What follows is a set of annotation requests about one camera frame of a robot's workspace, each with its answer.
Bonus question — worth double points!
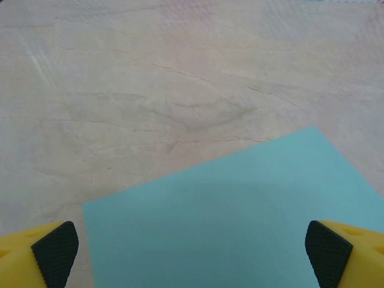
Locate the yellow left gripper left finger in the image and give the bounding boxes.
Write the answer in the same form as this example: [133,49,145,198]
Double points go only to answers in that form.
[0,221,79,288]

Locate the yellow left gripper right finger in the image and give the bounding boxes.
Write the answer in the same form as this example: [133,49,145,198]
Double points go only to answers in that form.
[305,220,384,288]

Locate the teal cloth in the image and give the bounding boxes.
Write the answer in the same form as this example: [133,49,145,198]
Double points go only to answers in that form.
[82,125,384,288]

